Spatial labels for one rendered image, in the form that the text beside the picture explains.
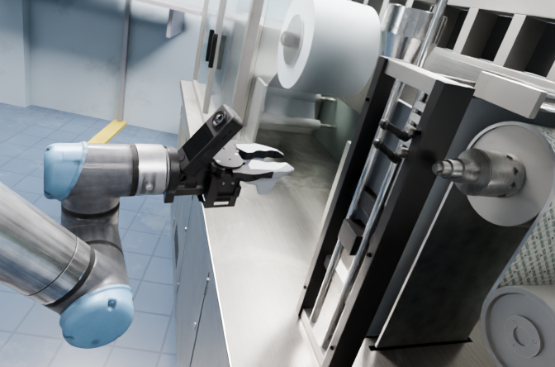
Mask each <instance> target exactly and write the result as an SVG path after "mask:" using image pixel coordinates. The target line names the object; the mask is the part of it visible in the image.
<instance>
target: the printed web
mask: <svg viewBox="0 0 555 367"><path fill-rule="evenodd" d="M500 126H522V127H525V128H527V129H529V130H531V131H532V132H534V133H535V134H536V135H537V136H539V137H540V138H541V139H542V141H543V142H544V143H545V145H546V146H547V148H548V150H549V152H550V154H551V156H552V160H553V168H554V180H553V188H552V192H551V193H550V196H549V198H548V200H547V202H546V203H545V205H544V207H543V209H542V210H541V212H540V213H539V215H538V216H537V218H536V219H535V221H534V223H533V225H532V226H531V227H523V226H500V225H496V224H494V223H491V222H489V221H487V220H486V219H484V218H483V217H481V216H480V215H479V214H478V213H477V212H476V211H475V209H474V208H473V207H472V205H471V203H470V202H469V200H468V198H467V195H466V194H464V193H462V192H460V191H459V190H458V188H457V186H456V184H455V183H454V182H452V181H451V183H450V185H449V187H448V190H447V192H446V194H445V195H444V199H443V201H442V202H441V204H440V206H439V210H438V211H437V213H436V215H435V217H434V220H433V222H432V224H431V226H430V228H429V230H428V233H427V235H426V237H425V239H424V241H423V243H422V246H421V247H420V250H419V252H418V254H417V256H416V258H415V261H414V263H413V265H412V266H411V269H410V272H409V273H408V275H407V277H406V281H405V282H404V284H403V286H402V288H401V291H400V293H399V295H398V297H397V299H396V301H395V303H394V306H393V308H392V310H391V312H390V314H389V317H388V318H387V321H386V323H385V325H384V327H383V329H382V332H381V334H380V336H379V337H378V339H377V343H376V345H375V346H376V348H380V347H389V346H408V345H417V344H427V343H436V342H445V341H464V340H466V339H467V338H468V337H469V335H470V334H471V332H472V330H473V328H474V326H475V325H476V324H477V321H478V320H479V318H480V316H481V310H482V307H483V304H484V302H485V301H486V299H487V297H488V296H489V295H490V294H491V293H492V292H493V291H495V290H496V289H498V288H501V287H505V286H520V285H550V284H555V128H552V127H547V126H538V125H534V124H528V123H523V122H498V123H496V124H494V125H491V126H489V127H487V128H486V129H484V130H483V131H481V132H480V133H479V134H478V135H476V136H475V138H474V139H473V140H472V141H471V143H470V144H469V146H468V147H467V150H468V149H471V148H472V147H473V146H474V145H475V144H476V143H477V141H478V140H479V139H480V138H481V137H482V136H484V135H485V134H486V133H487V132H489V131H491V130H493V129H496V128H497V127H500Z"/></svg>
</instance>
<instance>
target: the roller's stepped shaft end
mask: <svg viewBox="0 0 555 367"><path fill-rule="evenodd" d="M432 171H433V172H434V174H435V175H437V176H441V177H442V178H443V179H449V180H450V181H452V182H455V183H465V184H473V183H475V182H476V181H477V180H478V179H479V177H480V174H481V168H480V165H479V164H478V163H477V162H476V161H475V160H466V159H459V158H454V159H452V160H443V161H437V162H435V164H433V165H432Z"/></svg>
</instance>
